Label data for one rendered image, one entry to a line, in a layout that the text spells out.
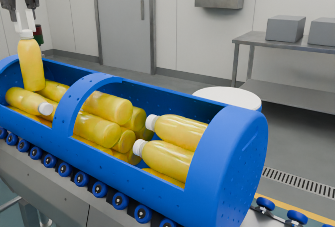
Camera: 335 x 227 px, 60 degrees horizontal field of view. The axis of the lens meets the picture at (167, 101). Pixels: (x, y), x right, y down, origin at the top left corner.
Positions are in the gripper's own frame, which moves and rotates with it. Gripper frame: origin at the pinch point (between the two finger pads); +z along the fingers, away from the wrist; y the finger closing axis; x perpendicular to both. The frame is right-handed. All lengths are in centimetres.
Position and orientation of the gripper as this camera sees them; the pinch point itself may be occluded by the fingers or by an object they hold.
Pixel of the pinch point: (24, 21)
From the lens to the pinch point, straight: 105.5
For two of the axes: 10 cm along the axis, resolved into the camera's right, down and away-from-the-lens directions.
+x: -8.0, -2.3, 5.5
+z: 0.0, 9.2, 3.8
